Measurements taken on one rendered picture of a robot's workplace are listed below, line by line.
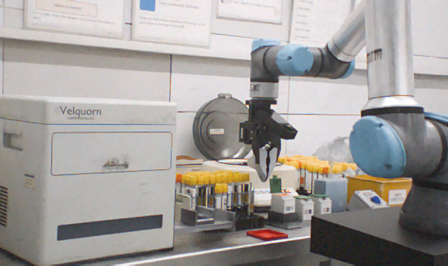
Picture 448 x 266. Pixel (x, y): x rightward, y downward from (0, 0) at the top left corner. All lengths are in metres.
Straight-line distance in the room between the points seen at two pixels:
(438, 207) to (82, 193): 0.68
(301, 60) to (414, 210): 0.44
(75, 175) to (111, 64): 0.80
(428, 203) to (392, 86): 0.25
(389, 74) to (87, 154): 0.58
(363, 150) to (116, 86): 0.92
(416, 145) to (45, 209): 0.68
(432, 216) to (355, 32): 0.47
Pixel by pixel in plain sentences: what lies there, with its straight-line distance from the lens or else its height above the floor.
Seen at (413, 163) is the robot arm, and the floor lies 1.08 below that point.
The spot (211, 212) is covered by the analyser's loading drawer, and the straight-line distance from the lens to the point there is 1.44.
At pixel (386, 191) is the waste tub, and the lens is 1.88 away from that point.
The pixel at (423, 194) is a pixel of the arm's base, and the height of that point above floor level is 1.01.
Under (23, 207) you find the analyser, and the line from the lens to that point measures 1.28.
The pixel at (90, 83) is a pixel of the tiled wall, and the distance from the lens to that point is 1.95.
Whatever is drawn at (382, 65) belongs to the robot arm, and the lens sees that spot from 1.30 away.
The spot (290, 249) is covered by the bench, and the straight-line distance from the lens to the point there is 1.53.
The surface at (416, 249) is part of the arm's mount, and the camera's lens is 1.24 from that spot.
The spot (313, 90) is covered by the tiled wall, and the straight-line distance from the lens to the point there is 2.51.
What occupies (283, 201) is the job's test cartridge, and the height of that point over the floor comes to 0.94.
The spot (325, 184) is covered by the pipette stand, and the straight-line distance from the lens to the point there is 1.79.
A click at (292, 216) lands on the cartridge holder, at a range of 1.65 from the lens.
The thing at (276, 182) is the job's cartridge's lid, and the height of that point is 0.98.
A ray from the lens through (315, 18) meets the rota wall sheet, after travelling 2.50.
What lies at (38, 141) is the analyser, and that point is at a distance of 1.22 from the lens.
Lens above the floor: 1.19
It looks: 3 degrees down
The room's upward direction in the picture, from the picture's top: 2 degrees clockwise
